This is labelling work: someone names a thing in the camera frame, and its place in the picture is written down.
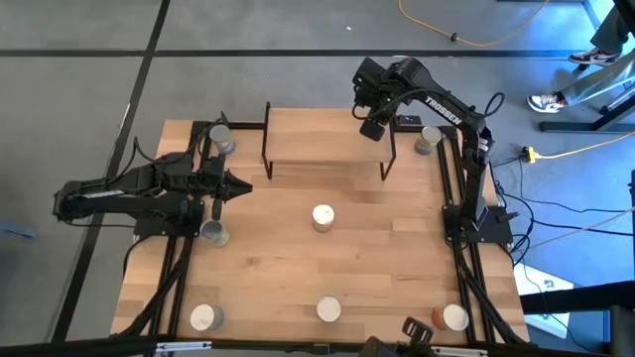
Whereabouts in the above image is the beige floor cable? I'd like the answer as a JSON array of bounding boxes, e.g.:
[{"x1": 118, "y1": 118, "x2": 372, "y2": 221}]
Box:
[{"x1": 525, "y1": 205, "x2": 635, "y2": 250}]

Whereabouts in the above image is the tin can pale yellow label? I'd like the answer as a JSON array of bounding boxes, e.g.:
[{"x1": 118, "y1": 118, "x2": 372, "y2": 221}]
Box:
[{"x1": 199, "y1": 219, "x2": 231, "y2": 248}]

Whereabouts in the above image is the person's leg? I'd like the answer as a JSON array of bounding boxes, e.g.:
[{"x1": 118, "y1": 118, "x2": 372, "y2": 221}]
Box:
[
  {"x1": 588, "y1": 4, "x2": 634, "y2": 56},
  {"x1": 554, "y1": 49, "x2": 635, "y2": 108}
]

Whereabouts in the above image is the yellow floor cable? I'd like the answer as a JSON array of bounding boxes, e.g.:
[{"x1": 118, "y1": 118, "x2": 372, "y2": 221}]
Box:
[{"x1": 397, "y1": 0, "x2": 551, "y2": 50}]

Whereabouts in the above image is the tin can cherries label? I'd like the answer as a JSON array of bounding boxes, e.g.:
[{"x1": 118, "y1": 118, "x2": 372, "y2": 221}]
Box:
[{"x1": 316, "y1": 296, "x2": 343, "y2": 323}]

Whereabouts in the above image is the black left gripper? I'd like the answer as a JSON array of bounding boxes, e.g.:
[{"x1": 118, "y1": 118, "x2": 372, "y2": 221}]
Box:
[{"x1": 197, "y1": 153, "x2": 254, "y2": 205}]

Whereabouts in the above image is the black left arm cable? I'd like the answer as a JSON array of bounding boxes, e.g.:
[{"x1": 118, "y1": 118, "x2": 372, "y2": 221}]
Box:
[{"x1": 131, "y1": 111, "x2": 230, "y2": 168}]

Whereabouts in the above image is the black beam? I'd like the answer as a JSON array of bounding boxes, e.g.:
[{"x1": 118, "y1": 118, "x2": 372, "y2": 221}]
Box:
[{"x1": 519, "y1": 280, "x2": 635, "y2": 316}]

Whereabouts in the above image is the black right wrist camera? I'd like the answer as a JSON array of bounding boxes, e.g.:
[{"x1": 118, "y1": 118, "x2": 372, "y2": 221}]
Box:
[{"x1": 358, "y1": 117, "x2": 387, "y2": 144}]

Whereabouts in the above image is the wide black frame bar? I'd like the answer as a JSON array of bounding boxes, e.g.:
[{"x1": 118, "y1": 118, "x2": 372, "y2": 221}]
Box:
[{"x1": 0, "y1": 334, "x2": 614, "y2": 357}]

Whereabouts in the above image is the person's shoe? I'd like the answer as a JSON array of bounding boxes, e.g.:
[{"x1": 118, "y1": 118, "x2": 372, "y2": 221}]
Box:
[
  {"x1": 526, "y1": 91, "x2": 568, "y2": 115},
  {"x1": 568, "y1": 47, "x2": 622, "y2": 67}
]

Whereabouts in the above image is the black clamp-like object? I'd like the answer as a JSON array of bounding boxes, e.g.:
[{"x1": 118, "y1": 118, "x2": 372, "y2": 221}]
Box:
[{"x1": 364, "y1": 315, "x2": 437, "y2": 357}]

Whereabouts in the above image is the tin can peas label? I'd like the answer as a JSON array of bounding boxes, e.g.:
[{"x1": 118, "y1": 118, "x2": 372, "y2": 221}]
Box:
[
  {"x1": 207, "y1": 123, "x2": 237, "y2": 156},
  {"x1": 414, "y1": 125, "x2": 444, "y2": 157}
]

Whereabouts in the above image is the tin can orange brown label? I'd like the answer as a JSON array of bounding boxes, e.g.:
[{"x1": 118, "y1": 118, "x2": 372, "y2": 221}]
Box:
[{"x1": 430, "y1": 302, "x2": 470, "y2": 332}]

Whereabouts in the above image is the black stand base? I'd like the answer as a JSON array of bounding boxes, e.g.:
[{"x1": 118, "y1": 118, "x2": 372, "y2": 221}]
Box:
[{"x1": 538, "y1": 83, "x2": 635, "y2": 134}]

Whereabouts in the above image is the silver metal bracket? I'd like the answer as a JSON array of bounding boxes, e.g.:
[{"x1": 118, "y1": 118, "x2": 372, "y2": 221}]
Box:
[
  {"x1": 430, "y1": 345, "x2": 490, "y2": 357},
  {"x1": 154, "y1": 340, "x2": 213, "y2": 354}
]

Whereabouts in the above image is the black floor cable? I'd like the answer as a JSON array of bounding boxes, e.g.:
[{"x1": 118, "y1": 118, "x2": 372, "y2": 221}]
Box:
[
  {"x1": 510, "y1": 217, "x2": 635, "y2": 269},
  {"x1": 490, "y1": 157, "x2": 635, "y2": 215}
]

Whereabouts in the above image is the yellow extension cable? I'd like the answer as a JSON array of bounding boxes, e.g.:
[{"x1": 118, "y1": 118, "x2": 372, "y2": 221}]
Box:
[{"x1": 538, "y1": 129, "x2": 635, "y2": 163}]

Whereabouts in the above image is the white sheet blue print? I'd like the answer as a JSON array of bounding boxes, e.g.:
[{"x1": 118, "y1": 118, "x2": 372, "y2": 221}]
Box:
[{"x1": 513, "y1": 262, "x2": 576, "y2": 341}]

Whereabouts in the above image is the long black aluminium frame rail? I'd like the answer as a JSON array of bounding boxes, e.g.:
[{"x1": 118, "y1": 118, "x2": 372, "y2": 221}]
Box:
[{"x1": 190, "y1": 120, "x2": 460, "y2": 134}]

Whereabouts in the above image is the tin can orange yellow label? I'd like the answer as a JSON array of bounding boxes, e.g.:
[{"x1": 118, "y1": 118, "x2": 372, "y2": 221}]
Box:
[{"x1": 312, "y1": 203, "x2": 336, "y2": 234}]

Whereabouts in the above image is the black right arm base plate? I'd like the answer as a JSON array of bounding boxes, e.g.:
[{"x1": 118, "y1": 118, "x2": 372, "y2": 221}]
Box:
[{"x1": 441, "y1": 203, "x2": 515, "y2": 245}]

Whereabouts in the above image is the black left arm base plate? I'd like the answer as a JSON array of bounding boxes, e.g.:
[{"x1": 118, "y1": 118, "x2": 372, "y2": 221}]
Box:
[{"x1": 132, "y1": 197, "x2": 205, "y2": 238}]

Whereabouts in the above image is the tin can pineapple label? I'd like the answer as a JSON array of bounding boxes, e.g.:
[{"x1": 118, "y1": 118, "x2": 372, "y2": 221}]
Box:
[{"x1": 189, "y1": 302, "x2": 225, "y2": 332}]

